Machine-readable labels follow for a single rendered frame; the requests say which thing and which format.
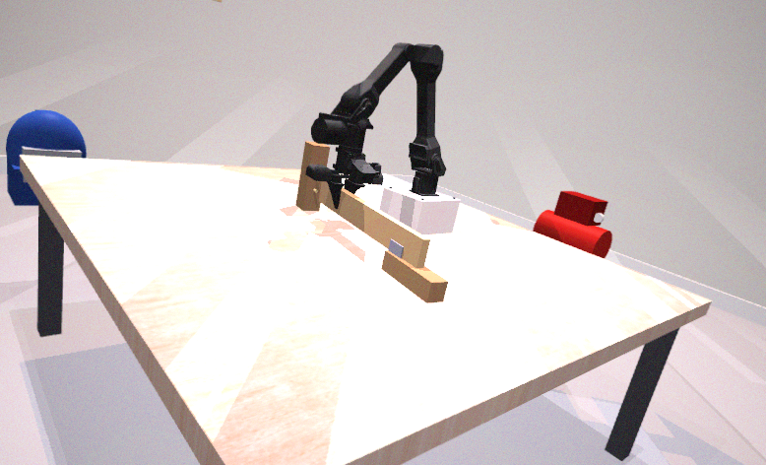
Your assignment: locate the long tan wooden rail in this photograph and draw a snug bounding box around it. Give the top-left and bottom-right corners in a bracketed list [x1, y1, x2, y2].
[319, 181, 430, 269]

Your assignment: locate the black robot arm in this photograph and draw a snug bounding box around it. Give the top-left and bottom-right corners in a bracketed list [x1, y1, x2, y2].
[311, 42, 446, 196]

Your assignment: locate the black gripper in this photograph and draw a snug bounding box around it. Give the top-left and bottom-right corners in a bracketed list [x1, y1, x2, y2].
[306, 145, 384, 209]

